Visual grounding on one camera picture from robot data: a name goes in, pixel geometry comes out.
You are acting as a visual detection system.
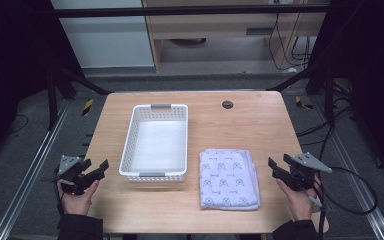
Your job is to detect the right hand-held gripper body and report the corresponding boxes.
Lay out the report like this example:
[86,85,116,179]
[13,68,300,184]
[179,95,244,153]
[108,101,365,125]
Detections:
[285,151,333,193]

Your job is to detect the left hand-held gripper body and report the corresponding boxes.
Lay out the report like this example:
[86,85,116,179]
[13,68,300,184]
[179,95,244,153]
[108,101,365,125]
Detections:
[55,154,88,196]

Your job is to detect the lilac patterned towel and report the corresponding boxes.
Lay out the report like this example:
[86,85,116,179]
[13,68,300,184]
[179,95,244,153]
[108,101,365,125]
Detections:
[198,148,261,211]

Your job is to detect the white plastic basket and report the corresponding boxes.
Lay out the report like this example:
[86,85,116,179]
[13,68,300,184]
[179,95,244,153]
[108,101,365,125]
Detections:
[118,103,190,183]

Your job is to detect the person's right hand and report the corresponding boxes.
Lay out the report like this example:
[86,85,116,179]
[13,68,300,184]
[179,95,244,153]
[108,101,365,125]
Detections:
[275,175,323,222]

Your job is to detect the person's left hand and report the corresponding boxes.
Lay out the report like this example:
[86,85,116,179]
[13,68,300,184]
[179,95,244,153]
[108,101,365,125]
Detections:
[56,179,100,216]

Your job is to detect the yellow black tape marker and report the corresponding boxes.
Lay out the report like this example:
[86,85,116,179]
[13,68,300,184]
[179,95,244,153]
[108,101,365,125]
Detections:
[294,95,315,111]
[81,98,95,117]

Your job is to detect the black metal stand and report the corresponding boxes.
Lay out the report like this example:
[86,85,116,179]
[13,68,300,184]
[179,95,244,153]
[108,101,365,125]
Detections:
[44,65,112,132]
[267,62,337,128]

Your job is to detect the dark curtain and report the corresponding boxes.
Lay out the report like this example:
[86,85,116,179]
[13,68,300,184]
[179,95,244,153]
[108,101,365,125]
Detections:
[0,0,85,164]
[307,0,384,186]

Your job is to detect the white cabinet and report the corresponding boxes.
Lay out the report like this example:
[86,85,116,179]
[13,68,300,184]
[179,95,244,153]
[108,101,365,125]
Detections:
[50,0,156,70]

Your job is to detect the light wooden desk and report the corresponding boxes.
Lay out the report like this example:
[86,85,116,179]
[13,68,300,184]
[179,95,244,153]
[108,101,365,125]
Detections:
[141,0,332,73]

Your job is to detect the grey cable plug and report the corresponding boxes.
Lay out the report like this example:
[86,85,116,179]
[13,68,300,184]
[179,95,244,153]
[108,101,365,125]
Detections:
[308,195,328,213]

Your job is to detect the aluminium floor rail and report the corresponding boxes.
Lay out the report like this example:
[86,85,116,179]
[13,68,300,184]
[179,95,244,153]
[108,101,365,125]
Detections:
[312,95,384,240]
[0,99,72,240]

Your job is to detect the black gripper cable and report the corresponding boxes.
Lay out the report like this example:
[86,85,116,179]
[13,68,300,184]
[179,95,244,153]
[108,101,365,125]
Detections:
[314,165,379,240]
[51,171,65,216]

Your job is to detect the black floor cables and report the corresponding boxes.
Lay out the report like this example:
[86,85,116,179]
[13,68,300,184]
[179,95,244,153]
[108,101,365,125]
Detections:
[295,79,358,148]

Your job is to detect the thin black floor cable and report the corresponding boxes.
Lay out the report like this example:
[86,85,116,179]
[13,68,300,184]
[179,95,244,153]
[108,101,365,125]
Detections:
[5,113,30,135]

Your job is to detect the black cables under desk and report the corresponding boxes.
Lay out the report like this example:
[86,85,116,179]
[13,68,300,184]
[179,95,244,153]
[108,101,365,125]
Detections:
[267,12,315,72]

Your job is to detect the black horizontal frame bar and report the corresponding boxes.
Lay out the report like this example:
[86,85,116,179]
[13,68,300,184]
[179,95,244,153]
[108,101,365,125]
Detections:
[51,4,332,18]

